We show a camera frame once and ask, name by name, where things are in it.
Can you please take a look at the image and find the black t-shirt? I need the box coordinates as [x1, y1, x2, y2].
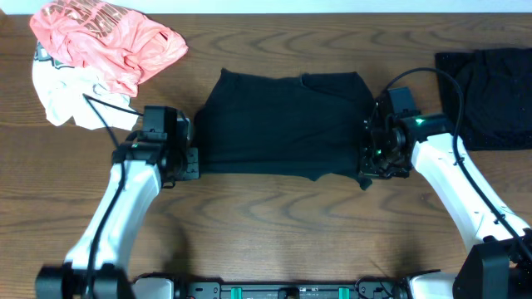
[194, 69, 375, 189]

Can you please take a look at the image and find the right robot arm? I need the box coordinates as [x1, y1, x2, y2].
[360, 87, 531, 298]

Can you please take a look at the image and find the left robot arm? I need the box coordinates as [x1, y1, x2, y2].
[35, 105, 199, 298]

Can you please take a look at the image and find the folded black garment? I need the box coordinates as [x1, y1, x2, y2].
[435, 48, 531, 151]

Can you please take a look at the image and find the orange t-shirt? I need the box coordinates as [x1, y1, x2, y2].
[29, 0, 189, 97]

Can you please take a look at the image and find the white t-shirt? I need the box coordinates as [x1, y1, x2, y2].
[32, 44, 138, 130]

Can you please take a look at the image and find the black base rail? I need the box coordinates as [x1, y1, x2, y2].
[132, 272, 412, 299]

